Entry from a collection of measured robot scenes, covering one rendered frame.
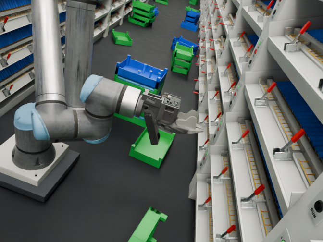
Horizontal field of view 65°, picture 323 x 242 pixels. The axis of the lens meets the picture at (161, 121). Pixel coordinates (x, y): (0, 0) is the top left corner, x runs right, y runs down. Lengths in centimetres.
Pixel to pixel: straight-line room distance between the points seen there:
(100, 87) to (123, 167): 82
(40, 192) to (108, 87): 69
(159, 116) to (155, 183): 77
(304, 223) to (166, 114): 43
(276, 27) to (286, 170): 54
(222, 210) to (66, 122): 63
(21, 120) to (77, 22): 45
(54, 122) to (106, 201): 65
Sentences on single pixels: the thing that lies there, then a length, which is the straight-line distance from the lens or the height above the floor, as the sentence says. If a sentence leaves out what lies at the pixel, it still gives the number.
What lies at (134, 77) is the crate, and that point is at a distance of 167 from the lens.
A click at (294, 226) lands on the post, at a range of 55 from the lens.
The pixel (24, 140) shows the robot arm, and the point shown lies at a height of 27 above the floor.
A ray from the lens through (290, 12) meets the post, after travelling 102.
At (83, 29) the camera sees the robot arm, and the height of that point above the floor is 73.
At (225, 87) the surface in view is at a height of 53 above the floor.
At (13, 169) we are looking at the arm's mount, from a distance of 133.
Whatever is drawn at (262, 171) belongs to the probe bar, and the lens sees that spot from 87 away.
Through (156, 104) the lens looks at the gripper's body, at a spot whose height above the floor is 69.
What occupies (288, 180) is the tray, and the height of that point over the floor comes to 72.
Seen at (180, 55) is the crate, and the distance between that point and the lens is 280.
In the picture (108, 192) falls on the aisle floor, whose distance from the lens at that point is 136.
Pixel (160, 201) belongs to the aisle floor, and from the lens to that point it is 139.
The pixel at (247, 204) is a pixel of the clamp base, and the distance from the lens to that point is 79.
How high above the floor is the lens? 106
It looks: 33 degrees down
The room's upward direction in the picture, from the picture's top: 18 degrees clockwise
